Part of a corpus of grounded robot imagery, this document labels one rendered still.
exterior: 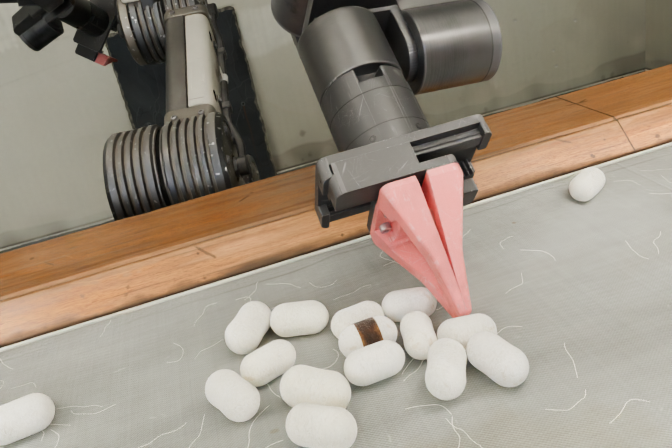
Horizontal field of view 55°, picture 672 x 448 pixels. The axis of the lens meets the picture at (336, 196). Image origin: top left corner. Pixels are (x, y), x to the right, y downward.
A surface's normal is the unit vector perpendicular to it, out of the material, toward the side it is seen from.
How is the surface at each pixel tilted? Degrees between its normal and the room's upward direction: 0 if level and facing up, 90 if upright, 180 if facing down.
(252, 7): 90
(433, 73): 110
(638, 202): 0
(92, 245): 0
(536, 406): 0
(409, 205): 62
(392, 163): 40
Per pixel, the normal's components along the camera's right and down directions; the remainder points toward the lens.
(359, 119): -0.48, -0.25
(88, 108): 0.26, 0.33
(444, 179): 0.15, -0.13
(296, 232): 0.05, -0.40
